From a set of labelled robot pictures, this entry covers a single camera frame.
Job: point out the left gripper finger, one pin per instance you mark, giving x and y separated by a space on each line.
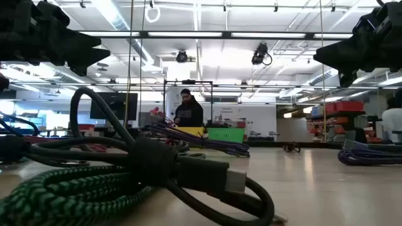
84 58
78 39

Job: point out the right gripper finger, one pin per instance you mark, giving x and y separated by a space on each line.
339 56
347 78

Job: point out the dark green tool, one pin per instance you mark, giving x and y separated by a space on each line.
194 155

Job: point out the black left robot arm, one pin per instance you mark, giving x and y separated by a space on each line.
2 83

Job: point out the red storage bin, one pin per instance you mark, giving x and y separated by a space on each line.
350 106

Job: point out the storage shelf rack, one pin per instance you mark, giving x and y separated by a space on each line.
345 120

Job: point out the black monitor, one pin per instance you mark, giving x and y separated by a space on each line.
113 106

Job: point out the person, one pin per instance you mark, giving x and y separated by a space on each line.
392 122
188 114

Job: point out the black overhead light bar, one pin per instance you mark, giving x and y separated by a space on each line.
226 35

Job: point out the yellow plastic bin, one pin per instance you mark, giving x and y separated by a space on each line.
188 131

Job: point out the green plastic bin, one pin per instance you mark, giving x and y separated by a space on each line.
226 135

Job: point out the black aluminium table frame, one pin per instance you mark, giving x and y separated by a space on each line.
314 145

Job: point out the black overhead camera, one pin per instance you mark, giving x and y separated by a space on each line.
259 55

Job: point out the round black ceiling camera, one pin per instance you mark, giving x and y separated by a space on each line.
181 57

